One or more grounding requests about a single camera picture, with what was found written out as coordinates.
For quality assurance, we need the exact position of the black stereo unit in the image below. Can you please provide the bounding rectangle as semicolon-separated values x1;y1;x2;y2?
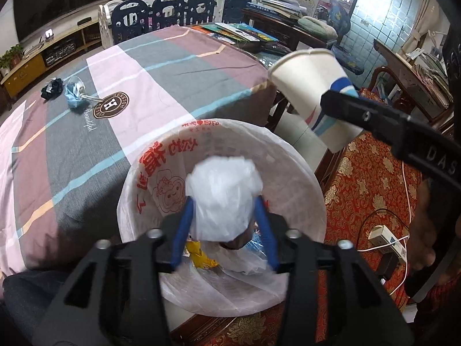
43;41;78;66

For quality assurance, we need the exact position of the white cable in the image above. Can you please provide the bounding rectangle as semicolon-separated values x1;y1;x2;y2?
360;162;415;253

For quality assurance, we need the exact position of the black cable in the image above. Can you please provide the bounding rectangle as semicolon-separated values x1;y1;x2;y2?
356;207;411;238

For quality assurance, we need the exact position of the dark wooden side table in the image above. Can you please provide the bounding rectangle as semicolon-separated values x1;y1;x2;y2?
242;7;328;49

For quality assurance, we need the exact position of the black crumpled wrapper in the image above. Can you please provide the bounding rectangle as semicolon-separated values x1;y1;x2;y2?
40;78;65;99

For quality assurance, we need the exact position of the white power strip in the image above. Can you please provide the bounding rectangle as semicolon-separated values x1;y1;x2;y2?
368;224;408;260

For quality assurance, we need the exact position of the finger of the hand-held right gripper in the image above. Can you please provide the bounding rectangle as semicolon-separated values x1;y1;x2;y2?
320;89;409;149

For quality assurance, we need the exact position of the white plastic bag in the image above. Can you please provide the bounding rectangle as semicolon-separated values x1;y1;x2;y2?
185;156;263;243

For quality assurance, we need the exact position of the blue face mask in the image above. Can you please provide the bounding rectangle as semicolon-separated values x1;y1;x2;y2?
65;81;87;109

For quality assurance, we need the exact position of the wooden television cabinet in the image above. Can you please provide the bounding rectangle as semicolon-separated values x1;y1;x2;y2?
0;18;103;98

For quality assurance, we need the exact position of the black charger plug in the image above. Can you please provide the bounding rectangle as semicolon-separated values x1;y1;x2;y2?
378;252;398;280

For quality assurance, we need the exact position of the wooden armchair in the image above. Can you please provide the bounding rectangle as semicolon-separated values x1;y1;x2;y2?
360;38;454;127

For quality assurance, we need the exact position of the row of picture books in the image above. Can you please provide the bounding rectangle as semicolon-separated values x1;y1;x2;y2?
191;22;279;44

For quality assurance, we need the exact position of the potted green plant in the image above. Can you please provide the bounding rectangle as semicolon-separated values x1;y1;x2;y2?
0;45;22;76

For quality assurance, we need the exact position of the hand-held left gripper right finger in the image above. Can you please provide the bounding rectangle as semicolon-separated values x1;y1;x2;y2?
252;195;415;346

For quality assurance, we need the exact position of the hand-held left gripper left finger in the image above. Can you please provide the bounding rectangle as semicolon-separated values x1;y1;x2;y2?
32;195;197;346

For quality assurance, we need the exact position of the striped tablecloth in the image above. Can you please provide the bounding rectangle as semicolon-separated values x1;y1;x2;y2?
0;25;278;274

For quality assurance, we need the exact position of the person's right hand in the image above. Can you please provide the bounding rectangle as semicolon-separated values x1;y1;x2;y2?
410;179;439;272

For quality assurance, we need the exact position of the yellow snack packet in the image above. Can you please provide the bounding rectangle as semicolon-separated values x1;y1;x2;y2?
185;240;218;269

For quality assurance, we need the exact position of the person's dark trouser leg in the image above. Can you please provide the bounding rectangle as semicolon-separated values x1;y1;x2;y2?
0;268;80;346

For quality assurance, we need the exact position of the red floral rug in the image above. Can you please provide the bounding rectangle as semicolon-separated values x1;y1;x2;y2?
209;131;433;346

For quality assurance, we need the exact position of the stack of books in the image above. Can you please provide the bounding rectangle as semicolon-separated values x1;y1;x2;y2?
248;0;303;18

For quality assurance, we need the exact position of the white paper cup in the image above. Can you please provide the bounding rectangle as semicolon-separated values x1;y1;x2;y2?
268;48;364;153

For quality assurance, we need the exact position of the blue and white play fence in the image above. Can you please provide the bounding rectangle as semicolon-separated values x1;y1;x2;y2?
98;0;253;49

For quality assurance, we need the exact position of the green knitted cushion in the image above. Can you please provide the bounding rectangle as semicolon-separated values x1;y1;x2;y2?
298;15;338;40

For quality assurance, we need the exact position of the blue patterned cushion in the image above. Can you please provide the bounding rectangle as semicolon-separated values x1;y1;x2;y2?
329;45;361;74

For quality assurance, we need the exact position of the trash bin with white liner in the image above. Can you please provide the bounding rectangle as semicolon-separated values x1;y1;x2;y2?
117;118;328;318

